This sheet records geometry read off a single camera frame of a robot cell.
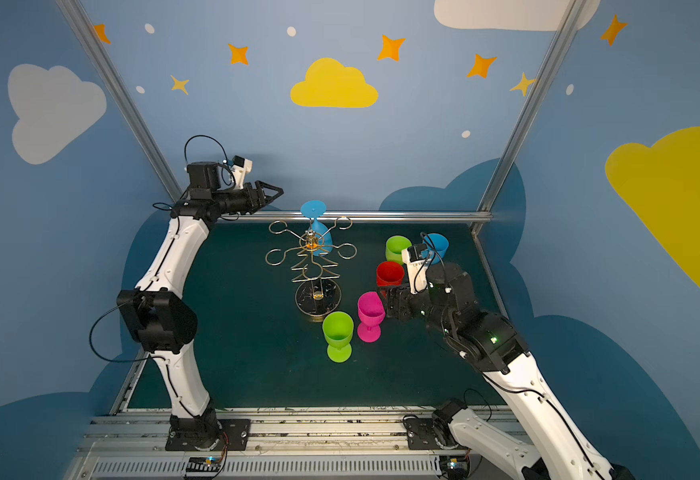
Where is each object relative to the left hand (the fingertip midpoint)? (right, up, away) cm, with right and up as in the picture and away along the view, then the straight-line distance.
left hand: (275, 192), depth 82 cm
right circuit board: (+47, -71, -9) cm, 86 cm away
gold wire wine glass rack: (+10, -31, +16) cm, 37 cm away
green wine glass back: (+18, -38, 0) cm, 42 cm away
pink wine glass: (+27, -33, -4) cm, 43 cm away
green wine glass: (+36, -15, +16) cm, 42 cm away
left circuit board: (-15, -70, -9) cm, 72 cm away
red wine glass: (+33, -24, +7) cm, 41 cm away
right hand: (+31, -24, -17) cm, 43 cm away
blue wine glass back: (+11, -4, +2) cm, 12 cm away
